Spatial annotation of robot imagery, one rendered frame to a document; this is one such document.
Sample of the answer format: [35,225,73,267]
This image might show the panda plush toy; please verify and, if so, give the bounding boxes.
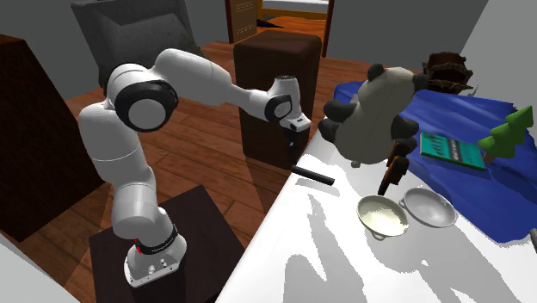
[317,62,430,166]

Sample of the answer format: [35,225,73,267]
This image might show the dark brown basket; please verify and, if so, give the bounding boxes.
[421,51,476,96]

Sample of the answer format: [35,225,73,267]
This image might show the dark brown wardrobe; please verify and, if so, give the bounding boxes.
[0,33,107,244]

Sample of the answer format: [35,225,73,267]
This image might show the cream bowl with handles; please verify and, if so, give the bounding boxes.
[356,194,410,242]

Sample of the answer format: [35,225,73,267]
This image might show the dark brown cabinet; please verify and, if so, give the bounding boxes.
[232,29,324,171]

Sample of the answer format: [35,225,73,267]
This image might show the blue blanket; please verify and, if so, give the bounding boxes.
[333,79,537,244]

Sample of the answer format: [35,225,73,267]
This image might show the teal book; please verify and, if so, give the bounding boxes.
[419,131,488,172]

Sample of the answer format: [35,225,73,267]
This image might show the grey bowl with handles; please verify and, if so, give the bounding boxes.
[398,187,460,229]

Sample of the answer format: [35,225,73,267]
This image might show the black and orange tool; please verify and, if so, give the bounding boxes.
[377,140,410,197]

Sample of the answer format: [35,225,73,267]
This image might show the brown door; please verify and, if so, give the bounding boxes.
[225,0,259,45]

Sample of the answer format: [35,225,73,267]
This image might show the white bed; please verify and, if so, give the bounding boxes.
[215,126,537,303]

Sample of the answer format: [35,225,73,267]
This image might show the green toy tree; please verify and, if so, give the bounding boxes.
[476,104,535,165]

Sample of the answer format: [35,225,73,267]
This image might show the dark robot stand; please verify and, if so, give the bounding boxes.
[88,184,247,303]

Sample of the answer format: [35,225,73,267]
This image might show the black cylinder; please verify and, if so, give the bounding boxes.
[291,164,336,187]

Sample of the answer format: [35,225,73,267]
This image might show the grey armchair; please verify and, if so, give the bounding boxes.
[70,0,207,90]

